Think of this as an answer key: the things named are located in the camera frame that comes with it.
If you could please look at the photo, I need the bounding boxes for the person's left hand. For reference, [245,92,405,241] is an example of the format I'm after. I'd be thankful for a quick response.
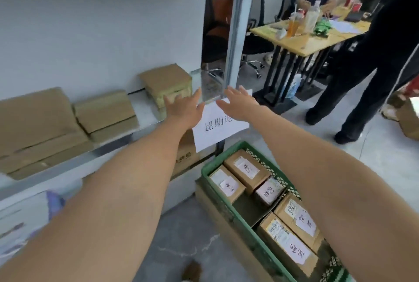
[163,88,205,129]

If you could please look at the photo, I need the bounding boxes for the person's right hand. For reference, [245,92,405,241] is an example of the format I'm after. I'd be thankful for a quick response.
[216,86,261,122]

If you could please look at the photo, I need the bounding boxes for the person's left forearm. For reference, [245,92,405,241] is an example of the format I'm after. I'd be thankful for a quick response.
[0,118,198,282]

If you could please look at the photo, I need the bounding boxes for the person's right forearm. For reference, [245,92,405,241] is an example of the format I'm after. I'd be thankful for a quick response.
[247,107,419,282]

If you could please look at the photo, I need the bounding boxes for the white paper sign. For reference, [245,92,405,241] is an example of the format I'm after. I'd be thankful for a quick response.
[191,90,253,153]

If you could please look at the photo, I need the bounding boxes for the small square cardboard box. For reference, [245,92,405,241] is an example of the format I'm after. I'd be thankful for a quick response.
[139,63,193,100]

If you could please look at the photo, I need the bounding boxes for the taped small cardboard box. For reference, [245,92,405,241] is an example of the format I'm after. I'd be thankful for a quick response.
[146,87,193,121]

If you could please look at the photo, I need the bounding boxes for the printed brown cardboard box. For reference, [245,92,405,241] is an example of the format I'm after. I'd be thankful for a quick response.
[172,129,201,178]

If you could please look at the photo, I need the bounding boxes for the black office chair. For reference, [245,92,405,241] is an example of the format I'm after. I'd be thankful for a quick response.
[201,0,275,80]
[275,0,297,22]

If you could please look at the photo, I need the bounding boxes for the blue white bag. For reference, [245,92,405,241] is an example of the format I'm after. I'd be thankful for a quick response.
[284,74,304,100]

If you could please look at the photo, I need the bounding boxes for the thin cardboard box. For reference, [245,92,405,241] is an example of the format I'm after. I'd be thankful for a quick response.
[88,116,140,144]

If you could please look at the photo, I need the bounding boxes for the grey metal shelf rack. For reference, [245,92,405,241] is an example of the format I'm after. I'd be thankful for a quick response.
[0,0,255,215]

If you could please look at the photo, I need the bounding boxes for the medium cardboard box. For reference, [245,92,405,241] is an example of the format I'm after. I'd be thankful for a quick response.
[73,90,137,134]

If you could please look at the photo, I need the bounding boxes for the small labelled cardboard parcel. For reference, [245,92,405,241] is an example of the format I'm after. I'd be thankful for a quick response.
[254,176,287,207]

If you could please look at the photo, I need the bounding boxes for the yellow table with black legs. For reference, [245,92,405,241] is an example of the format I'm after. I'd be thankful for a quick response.
[250,6,372,116]

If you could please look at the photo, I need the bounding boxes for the green plastic crate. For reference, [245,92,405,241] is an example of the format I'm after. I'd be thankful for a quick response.
[200,141,355,282]

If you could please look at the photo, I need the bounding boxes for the orange drink cup with straw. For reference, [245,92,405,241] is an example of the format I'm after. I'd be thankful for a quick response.
[287,4,301,37]

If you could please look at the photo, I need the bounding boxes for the clear plastic bottle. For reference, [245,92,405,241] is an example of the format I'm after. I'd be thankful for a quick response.
[304,0,321,34]

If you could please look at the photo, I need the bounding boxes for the flat cardboard sheet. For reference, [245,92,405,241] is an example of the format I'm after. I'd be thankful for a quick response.
[195,180,276,282]

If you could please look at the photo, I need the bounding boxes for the green toy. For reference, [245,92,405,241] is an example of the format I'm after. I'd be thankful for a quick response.
[313,18,334,37]

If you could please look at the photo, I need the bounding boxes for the white paper sheets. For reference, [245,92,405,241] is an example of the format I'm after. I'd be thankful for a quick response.
[328,19,362,35]

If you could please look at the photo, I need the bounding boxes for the long labelled cardboard parcel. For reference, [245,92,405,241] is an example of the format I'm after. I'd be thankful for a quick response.
[257,212,320,280]

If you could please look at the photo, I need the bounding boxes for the wide flat cardboard box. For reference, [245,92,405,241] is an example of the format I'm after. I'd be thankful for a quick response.
[0,131,94,181]

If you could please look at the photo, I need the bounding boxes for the large flat cardboard box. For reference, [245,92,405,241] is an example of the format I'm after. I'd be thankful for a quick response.
[0,87,82,158]

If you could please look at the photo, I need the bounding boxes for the open brown cardboard box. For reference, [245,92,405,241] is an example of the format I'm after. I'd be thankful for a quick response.
[395,96,419,142]

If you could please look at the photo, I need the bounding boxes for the white purple package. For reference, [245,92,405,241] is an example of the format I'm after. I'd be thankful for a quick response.
[0,189,67,259]

